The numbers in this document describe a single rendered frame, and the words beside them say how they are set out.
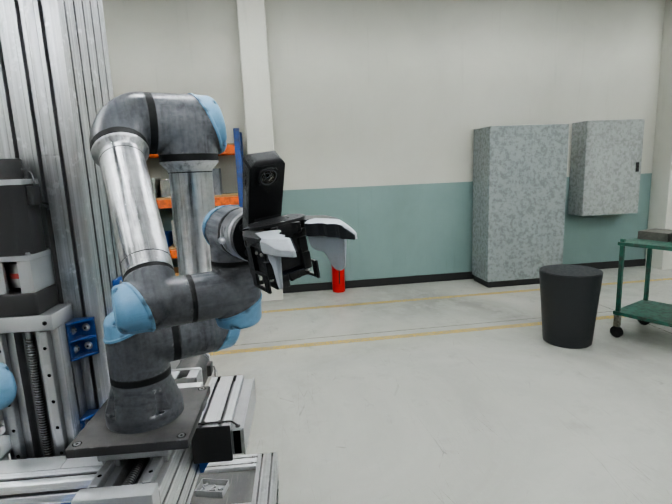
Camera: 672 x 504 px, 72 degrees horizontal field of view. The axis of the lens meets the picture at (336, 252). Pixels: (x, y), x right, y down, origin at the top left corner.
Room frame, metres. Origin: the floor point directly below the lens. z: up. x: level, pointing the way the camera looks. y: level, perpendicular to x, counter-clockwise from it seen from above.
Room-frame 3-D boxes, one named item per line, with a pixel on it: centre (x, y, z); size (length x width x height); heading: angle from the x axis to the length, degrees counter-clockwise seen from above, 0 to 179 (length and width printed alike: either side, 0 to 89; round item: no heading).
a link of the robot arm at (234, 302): (0.72, 0.18, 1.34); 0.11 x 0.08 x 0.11; 120
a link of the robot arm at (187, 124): (0.96, 0.29, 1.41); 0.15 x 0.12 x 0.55; 120
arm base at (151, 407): (0.89, 0.41, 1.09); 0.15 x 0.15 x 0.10
